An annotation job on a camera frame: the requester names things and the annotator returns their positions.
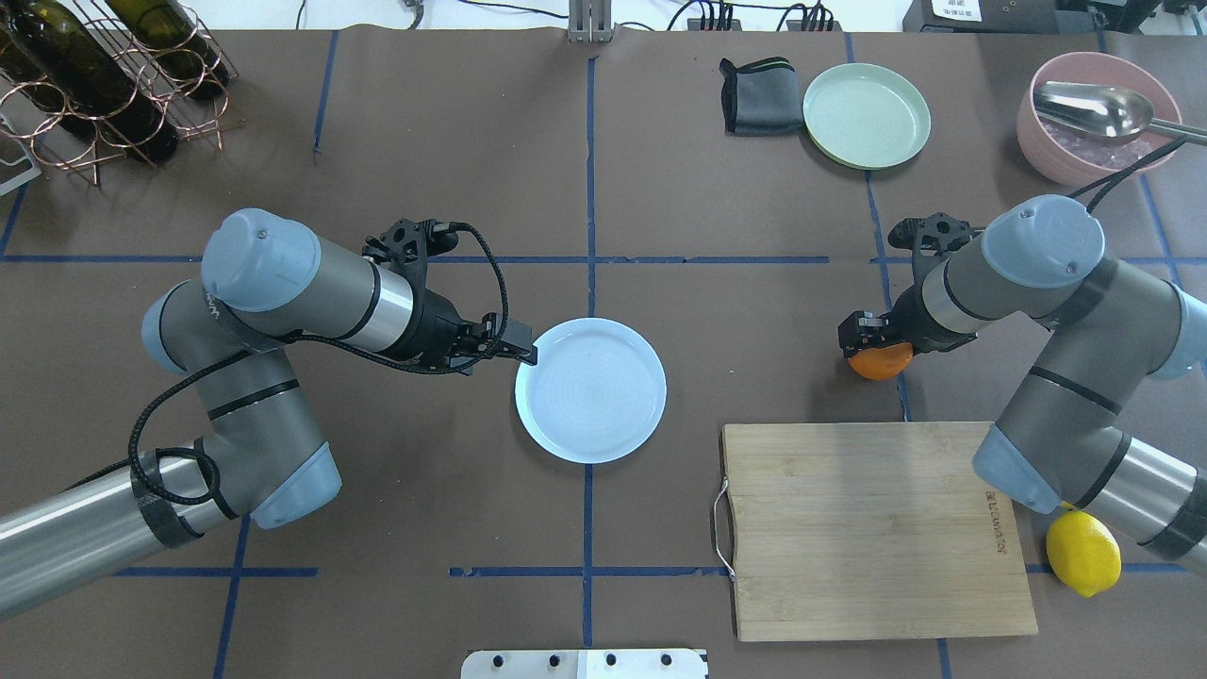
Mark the white camera stand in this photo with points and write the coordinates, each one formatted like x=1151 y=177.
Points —
x=587 y=663

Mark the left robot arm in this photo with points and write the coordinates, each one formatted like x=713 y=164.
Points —
x=236 y=437

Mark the white wire cup rack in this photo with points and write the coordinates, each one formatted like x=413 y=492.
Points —
x=18 y=167

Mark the light blue plate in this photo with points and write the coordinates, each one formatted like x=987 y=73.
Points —
x=596 y=394

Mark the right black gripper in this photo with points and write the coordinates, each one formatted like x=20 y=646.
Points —
x=907 y=321

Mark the aluminium frame post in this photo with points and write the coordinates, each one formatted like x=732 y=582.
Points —
x=590 y=21

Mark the pink bowl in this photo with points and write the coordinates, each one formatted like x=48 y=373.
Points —
x=1071 y=157

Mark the metal scoop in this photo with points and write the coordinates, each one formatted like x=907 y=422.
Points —
x=1110 y=112

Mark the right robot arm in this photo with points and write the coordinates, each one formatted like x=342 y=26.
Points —
x=1111 y=325

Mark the dark green wine bottle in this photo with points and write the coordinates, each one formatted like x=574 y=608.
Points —
x=19 y=69
x=92 y=79
x=168 y=32

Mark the yellow lemon near board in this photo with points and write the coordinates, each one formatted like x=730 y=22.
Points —
x=1083 y=553

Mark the copper wire bottle rack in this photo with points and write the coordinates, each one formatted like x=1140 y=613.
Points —
x=60 y=138

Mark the bamboo cutting board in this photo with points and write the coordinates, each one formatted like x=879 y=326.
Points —
x=853 y=531

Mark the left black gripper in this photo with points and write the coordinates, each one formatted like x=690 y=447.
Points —
x=436 y=329

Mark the black computer box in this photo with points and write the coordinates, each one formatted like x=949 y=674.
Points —
x=997 y=17

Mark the green plate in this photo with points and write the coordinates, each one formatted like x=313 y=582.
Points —
x=866 y=117

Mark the dark grey folded cloth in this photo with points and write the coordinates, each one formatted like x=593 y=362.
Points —
x=761 y=99

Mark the orange fruit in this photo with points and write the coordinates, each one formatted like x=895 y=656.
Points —
x=882 y=363

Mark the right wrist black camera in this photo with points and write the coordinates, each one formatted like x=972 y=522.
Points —
x=931 y=241

